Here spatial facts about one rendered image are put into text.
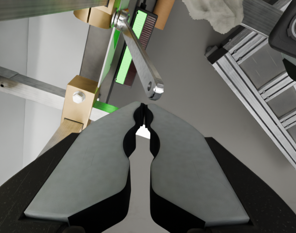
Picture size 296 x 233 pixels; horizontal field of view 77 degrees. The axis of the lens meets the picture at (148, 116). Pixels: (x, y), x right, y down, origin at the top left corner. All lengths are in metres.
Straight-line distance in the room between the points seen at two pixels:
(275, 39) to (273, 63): 0.92
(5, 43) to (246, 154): 1.62
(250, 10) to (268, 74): 0.85
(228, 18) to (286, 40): 0.09
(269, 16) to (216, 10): 0.07
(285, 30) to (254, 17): 0.10
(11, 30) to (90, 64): 0.18
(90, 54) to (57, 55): 0.14
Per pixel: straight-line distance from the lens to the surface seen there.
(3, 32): 0.52
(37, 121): 0.72
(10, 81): 0.41
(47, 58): 0.59
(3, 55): 0.54
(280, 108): 1.27
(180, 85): 1.23
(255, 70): 1.09
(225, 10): 0.26
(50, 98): 0.39
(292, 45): 0.20
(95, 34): 0.44
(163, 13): 1.05
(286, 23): 0.20
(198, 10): 0.26
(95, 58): 0.46
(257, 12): 0.29
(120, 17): 0.27
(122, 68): 0.45
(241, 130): 1.54
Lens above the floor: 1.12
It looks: 58 degrees down
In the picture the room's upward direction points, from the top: 178 degrees counter-clockwise
